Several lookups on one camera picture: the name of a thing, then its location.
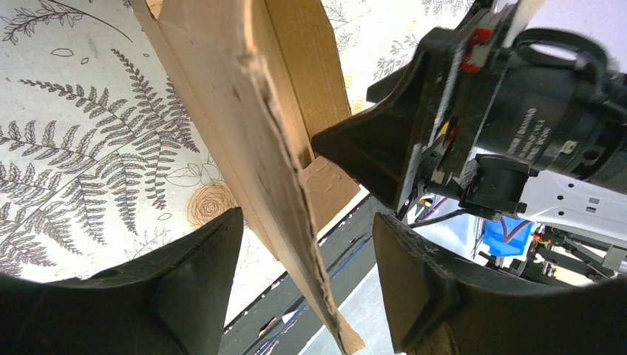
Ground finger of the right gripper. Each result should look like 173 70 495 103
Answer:
311 50 430 211

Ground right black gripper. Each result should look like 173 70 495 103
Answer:
367 1 626 220

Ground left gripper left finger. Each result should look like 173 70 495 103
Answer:
1 208 243 354

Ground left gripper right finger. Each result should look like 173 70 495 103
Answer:
373 213 626 354

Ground brown cardboard box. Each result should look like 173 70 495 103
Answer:
132 1 365 354

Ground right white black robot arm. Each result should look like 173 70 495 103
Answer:
311 1 626 245

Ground floral patterned table mat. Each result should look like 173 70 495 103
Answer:
1 1 235 283

